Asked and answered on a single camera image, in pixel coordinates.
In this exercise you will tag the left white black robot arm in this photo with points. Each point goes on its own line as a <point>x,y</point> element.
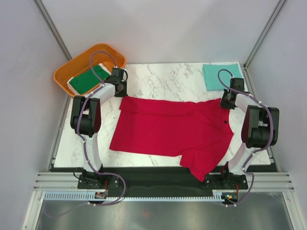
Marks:
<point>86,116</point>

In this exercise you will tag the white slotted cable duct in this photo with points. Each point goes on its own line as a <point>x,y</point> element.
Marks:
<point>96,196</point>

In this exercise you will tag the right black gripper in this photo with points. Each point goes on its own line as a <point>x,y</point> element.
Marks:
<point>223,104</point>

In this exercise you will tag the red t shirt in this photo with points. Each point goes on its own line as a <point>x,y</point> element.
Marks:
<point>198,132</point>

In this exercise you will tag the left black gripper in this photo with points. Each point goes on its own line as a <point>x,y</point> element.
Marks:
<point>123,83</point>

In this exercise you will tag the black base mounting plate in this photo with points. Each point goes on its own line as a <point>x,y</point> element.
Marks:
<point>161,181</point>

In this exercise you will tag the right aluminium frame post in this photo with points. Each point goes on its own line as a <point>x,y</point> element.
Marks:
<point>265,31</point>

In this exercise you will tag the orange plastic basket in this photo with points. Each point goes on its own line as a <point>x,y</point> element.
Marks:
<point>81,64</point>

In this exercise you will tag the aluminium frame post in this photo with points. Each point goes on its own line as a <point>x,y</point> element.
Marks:
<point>52,27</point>
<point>265,31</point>

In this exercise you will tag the green folded t shirt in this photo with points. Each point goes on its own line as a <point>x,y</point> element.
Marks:
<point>84,82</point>

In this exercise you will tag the left aluminium frame post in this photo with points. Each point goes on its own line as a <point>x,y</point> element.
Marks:
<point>52,27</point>

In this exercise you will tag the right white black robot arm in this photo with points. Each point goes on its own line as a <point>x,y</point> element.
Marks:
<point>260,126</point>

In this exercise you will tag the teal folded t shirt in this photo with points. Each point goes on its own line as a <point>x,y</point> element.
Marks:
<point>210,73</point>

